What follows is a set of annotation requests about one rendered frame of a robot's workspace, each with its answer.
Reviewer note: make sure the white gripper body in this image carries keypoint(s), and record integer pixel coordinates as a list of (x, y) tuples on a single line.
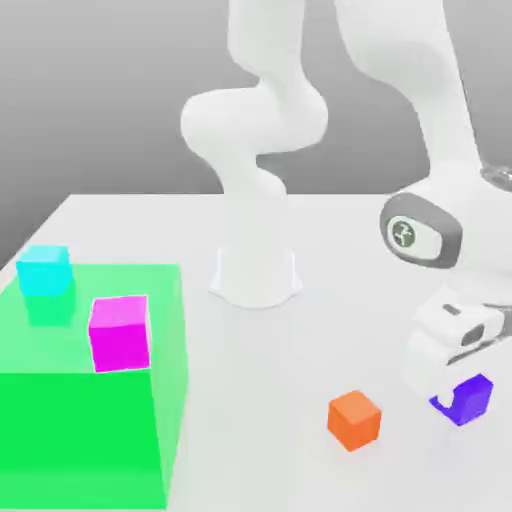
[(426, 362)]

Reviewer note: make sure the small blue cube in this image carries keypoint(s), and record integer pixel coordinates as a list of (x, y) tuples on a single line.
[(470, 402)]

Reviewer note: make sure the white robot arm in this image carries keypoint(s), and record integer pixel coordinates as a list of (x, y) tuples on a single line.
[(256, 120)]

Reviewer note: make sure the small orange cube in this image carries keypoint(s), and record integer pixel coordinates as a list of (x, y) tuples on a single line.
[(354, 420)]

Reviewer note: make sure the small magenta cube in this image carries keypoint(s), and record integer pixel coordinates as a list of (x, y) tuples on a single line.
[(119, 340)]

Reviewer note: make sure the small cyan cube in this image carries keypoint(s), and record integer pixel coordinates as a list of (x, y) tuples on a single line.
[(43, 272)]

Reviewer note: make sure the large green box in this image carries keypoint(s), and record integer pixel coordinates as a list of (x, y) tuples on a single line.
[(76, 436)]

